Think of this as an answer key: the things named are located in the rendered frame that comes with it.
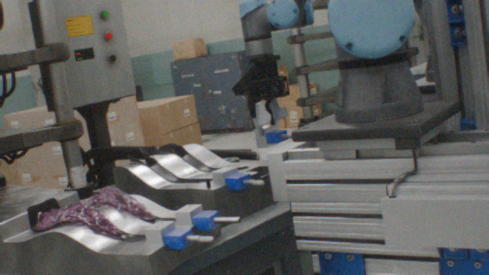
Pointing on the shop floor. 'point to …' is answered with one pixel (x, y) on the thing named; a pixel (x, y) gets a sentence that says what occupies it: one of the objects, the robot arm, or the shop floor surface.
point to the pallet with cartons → (170, 121)
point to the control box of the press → (92, 66)
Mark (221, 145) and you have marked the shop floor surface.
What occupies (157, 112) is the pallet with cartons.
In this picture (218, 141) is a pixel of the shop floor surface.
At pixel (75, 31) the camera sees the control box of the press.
